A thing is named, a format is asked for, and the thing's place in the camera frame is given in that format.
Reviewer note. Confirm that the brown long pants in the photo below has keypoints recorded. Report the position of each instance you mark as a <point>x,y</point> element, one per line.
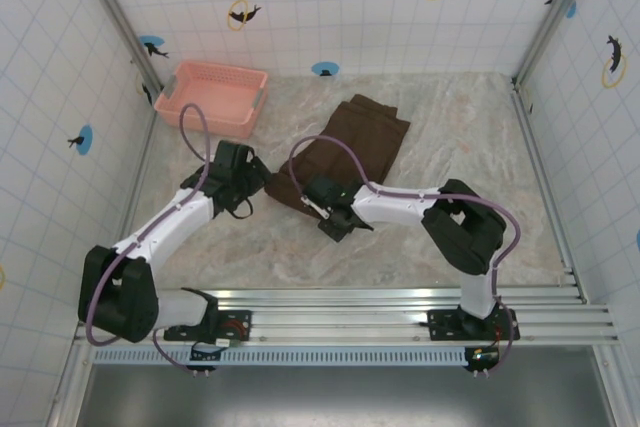
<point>360,142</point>

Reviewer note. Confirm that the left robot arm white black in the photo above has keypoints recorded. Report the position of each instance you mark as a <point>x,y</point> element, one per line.
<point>175,219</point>

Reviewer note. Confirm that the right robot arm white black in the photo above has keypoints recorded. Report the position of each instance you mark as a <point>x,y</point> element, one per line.
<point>390,204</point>

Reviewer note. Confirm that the pink plastic basket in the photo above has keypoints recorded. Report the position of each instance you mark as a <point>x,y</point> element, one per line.
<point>212,94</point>

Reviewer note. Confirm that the aluminium mounting rail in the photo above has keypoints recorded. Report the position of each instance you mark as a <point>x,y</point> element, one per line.
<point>340,319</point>

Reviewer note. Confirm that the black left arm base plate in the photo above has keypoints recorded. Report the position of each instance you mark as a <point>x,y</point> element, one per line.
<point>235,324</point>

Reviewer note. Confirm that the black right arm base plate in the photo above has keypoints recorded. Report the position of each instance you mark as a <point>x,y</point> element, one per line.
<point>447,322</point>

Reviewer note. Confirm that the aluminium frame post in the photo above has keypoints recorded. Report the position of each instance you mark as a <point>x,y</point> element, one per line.
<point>117,22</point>
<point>560,12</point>

